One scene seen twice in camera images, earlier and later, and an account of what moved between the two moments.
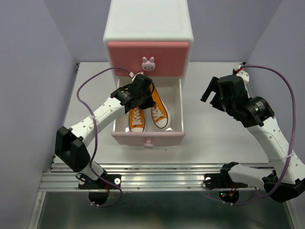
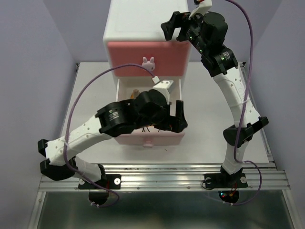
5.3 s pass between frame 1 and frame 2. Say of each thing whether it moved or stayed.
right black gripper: moved
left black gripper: moved
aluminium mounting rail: stayed
